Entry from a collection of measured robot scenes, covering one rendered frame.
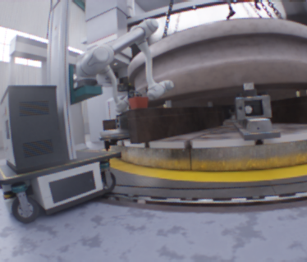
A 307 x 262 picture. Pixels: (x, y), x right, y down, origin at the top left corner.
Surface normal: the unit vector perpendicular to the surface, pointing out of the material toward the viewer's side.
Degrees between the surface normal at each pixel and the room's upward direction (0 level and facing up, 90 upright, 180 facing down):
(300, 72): 90
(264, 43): 90
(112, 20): 90
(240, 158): 90
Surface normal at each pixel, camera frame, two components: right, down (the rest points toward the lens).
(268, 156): -0.35, 0.08
